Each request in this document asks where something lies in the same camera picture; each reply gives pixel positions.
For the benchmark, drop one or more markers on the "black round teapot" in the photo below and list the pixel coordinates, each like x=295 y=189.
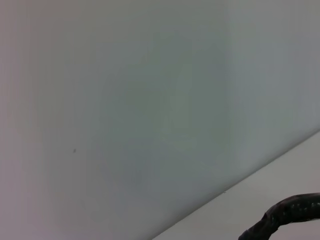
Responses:
x=287 y=207

